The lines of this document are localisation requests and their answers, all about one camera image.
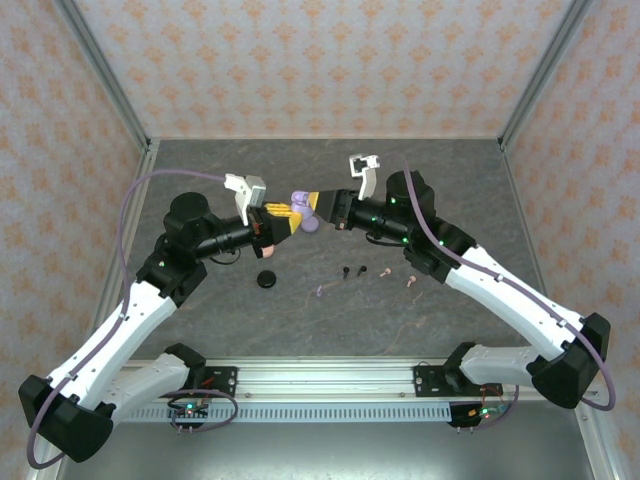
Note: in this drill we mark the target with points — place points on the pink earbud charging case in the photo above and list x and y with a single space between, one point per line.
268 251

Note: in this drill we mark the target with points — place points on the black earbud charging case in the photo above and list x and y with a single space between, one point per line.
266 279

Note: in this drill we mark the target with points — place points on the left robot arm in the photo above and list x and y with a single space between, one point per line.
115 335

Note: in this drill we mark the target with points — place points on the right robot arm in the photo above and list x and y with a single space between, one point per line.
500 300

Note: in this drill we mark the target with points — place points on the controller board with LEDs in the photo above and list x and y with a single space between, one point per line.
482 413
190 411

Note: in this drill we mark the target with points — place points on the aluminium side rail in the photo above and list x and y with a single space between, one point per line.
521 200
148 165

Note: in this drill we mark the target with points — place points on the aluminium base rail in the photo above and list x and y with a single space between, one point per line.
325 380

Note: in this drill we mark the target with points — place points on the aluminium corner post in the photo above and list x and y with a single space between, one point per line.
106 75
543 75

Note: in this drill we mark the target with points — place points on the aluminium lower frame bar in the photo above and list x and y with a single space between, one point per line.
595 440
42 474

